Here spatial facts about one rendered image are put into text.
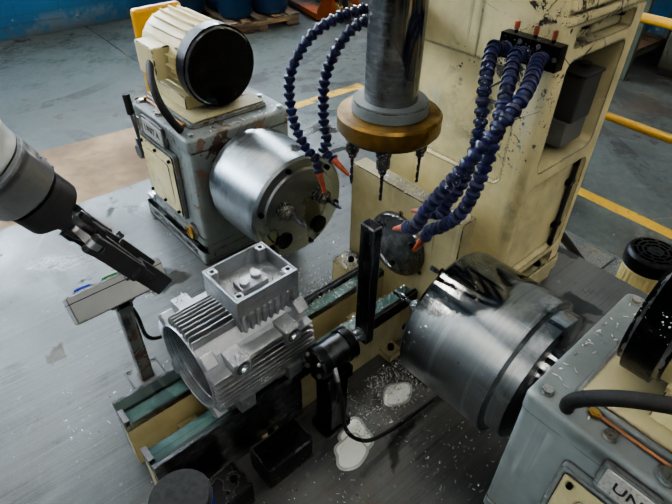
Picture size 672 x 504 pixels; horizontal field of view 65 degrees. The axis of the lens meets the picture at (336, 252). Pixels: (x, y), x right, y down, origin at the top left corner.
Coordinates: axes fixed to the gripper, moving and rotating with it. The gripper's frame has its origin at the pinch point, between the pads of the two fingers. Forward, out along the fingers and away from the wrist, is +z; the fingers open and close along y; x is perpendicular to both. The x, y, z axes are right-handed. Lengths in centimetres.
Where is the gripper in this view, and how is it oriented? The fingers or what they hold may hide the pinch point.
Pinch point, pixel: (142, 267)
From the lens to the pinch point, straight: 84.1
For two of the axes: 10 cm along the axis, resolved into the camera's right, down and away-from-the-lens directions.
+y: -6.6, -4.8, 5.8
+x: -6.6, 7.4, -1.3
